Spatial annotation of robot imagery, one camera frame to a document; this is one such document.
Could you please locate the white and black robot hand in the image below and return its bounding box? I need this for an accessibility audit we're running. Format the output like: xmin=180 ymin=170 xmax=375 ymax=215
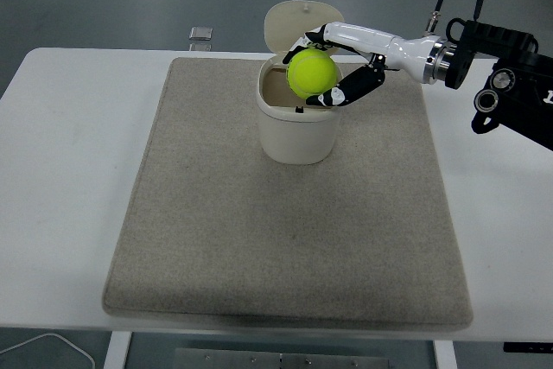
xmin=282 ymin=22 xmax=438 ymax=109

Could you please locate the yellow-green tennis ball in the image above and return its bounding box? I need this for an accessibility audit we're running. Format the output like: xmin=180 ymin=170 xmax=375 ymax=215
xmin=286 ymin=48 xmax=339 ymax=100

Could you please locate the cream plastic bin with lid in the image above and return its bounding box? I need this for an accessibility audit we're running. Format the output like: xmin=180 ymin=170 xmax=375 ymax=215
xmin=256 ymin=0 xmax=346 ymax=166

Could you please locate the small metal floor plate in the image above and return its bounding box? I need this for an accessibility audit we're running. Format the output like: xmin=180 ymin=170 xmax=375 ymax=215
xmin=188 ymin=26 xmax=214 ymax=53

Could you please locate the beige fabric mat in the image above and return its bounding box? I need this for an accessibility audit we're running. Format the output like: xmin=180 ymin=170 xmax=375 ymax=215
xmin=101 ymin=56 xmax=474 ymax=330

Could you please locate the white table leg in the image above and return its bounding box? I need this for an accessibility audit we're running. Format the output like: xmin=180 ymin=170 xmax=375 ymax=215
xmin=104 ymin=331 xmax=133 ymax=369
xmin=432 ymin=339 xmax=458 ymax=369

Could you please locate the black table control panel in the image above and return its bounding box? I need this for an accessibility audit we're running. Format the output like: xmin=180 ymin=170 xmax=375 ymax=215
xmin=503 ymin=341 xmax=553 ymax=353

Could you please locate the thin white cable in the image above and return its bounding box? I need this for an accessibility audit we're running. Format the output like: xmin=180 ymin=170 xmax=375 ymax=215
xmin=0 ymin=333 xmax=96 ymax=369

